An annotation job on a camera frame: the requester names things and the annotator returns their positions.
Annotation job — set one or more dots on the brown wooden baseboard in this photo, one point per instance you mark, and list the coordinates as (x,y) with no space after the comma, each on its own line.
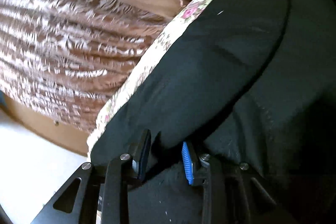
(63,135)

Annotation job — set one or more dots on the black pants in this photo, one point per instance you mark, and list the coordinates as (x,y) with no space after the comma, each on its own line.
(251,83)

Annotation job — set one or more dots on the brown floral damask curtain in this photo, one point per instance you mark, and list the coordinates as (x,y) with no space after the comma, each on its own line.
(65,58)

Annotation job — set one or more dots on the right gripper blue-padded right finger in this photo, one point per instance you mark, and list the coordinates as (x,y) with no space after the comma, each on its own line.
(189,162)

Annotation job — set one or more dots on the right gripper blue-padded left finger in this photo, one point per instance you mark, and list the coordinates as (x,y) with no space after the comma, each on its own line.
(140,150)

